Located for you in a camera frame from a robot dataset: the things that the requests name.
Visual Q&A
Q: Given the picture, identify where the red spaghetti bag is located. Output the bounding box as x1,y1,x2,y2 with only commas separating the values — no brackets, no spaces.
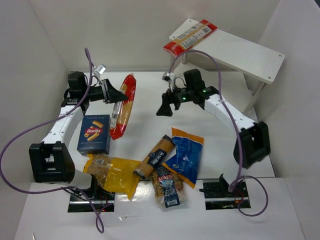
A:
163,19,218,57
109,73,137,140

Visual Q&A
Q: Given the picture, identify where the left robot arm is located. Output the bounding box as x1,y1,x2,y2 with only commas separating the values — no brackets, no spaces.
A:
29,71,128,188

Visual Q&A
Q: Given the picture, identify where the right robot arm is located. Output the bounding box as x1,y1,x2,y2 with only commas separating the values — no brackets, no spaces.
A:
156,69,271,192

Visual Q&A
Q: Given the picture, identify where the blue Barilla pasta box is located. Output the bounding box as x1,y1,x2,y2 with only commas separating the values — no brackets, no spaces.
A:
77,114,111,156

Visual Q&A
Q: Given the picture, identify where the red spaghetti bag on shelf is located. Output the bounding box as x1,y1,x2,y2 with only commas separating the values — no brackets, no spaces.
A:
163,19,218,57

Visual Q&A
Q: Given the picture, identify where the blue orange pasta bag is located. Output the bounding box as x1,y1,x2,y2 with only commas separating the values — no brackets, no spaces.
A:
162,127,204,188

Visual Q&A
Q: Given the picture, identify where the white two-tier shelf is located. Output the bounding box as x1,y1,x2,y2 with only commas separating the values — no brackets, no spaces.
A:
195,29,285,115

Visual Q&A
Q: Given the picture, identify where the yellow fusilli pasta bag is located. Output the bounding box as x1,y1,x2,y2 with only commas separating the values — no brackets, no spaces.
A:
83,154,140,200

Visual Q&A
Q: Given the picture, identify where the Agnesi fusilli pasta bag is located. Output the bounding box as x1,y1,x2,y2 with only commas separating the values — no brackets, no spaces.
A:
150,165,187,210

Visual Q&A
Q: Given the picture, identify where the dark label spaghetti bag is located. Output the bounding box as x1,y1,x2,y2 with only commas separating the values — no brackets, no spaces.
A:
133,134,175,180

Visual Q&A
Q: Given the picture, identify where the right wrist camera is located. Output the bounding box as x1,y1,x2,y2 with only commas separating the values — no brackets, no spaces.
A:
162,72,176,90

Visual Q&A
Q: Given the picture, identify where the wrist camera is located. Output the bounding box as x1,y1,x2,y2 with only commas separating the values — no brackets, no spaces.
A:
94,64,107,76
162,72,176,90

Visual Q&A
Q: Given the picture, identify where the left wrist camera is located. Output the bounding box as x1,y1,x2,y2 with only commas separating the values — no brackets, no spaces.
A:
94,64,107,76

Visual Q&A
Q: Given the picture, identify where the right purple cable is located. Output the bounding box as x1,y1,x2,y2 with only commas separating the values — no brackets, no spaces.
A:
169,49,270,217

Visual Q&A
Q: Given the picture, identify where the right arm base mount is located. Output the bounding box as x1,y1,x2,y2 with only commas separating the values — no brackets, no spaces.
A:
199,180,251,210

